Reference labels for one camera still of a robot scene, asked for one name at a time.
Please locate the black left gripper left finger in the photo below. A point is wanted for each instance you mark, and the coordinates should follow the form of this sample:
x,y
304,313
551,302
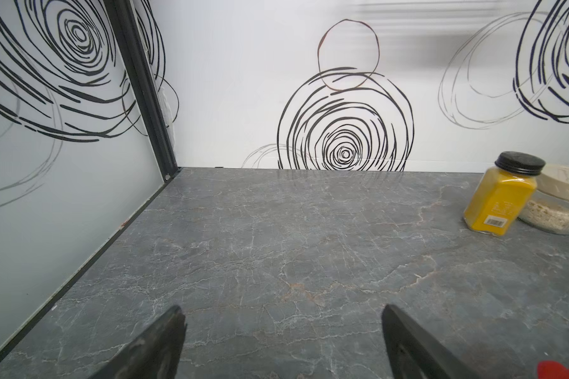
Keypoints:
x,y
155,353

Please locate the black corner frame post left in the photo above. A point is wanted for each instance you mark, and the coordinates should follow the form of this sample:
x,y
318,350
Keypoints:
x,y
121,16

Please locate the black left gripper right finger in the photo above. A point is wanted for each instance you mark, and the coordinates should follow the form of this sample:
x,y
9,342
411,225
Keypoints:
x,y
414,353

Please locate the yellow spice jar black lid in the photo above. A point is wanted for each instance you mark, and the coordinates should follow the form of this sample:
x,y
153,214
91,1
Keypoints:
x,y
503,192

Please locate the red piggy bank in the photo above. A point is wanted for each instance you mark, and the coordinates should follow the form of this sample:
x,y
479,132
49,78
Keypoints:
x,y
552,370

